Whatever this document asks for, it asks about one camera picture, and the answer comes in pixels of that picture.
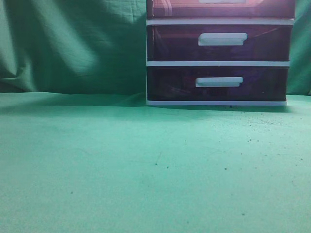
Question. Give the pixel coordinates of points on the bottom purple translucent drawer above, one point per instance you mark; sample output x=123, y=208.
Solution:
x=216, y=83

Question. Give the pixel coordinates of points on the purple translucent drawer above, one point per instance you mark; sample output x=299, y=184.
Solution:
x=219, y=42
x=216, y=83
x=220, y=8

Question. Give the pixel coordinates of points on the middle purple translucent drawer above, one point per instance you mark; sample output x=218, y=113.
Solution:
x=219, y=42

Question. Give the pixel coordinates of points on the top purple translucent drawer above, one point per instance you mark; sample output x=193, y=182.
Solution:
x=220, y=8

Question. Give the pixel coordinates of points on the green cloth backdrop and cover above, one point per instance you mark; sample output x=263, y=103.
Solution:
x=81, y=152

